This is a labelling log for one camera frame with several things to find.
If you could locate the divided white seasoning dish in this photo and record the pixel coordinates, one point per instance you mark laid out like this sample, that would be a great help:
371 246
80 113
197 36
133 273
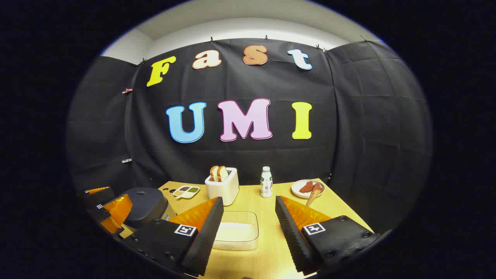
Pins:
186 192

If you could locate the wooden spoon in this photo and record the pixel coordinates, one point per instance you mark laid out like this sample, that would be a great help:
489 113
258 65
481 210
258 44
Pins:
312 199

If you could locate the white round plate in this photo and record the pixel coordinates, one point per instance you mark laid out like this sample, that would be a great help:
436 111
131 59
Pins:
296 189

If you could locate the dark grey rice cooker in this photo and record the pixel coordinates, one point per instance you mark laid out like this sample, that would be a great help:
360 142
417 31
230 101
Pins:
149 205

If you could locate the white toaster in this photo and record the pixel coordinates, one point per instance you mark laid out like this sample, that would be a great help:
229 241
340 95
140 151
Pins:
223 192

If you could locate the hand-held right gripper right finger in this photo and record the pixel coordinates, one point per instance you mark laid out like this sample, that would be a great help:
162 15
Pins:
290 236

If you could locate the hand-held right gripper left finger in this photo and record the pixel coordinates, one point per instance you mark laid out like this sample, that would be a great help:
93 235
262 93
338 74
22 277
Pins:
207 240

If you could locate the red meat piece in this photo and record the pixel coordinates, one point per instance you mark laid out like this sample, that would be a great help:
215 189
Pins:
317 186
306 187

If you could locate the white drink bottle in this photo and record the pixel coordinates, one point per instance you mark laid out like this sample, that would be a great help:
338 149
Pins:
266 186

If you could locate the toast bread slice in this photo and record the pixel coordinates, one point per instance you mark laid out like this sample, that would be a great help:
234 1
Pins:
223 173
213 173

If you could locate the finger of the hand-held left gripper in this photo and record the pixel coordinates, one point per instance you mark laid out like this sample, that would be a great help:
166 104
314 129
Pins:
116 211
99 193

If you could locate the black backdrop cloth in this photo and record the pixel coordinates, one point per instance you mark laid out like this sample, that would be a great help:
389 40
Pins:
348 116

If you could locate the clear plastic rice container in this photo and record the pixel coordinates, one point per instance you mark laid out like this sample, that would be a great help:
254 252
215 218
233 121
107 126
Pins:
236 245

